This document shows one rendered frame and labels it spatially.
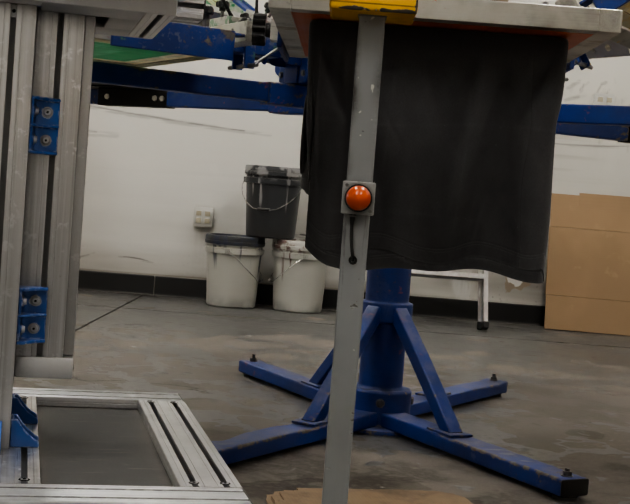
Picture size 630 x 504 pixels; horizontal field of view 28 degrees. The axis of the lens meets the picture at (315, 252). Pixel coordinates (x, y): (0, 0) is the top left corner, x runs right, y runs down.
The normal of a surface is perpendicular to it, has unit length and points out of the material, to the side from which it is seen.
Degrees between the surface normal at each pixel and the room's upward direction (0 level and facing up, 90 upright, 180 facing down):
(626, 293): 78
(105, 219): 90
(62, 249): 90
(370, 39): 90
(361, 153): 90
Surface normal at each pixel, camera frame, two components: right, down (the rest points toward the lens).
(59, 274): 0.22, 0.07
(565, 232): -0.01, -0.16
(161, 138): -0.03, 0.05
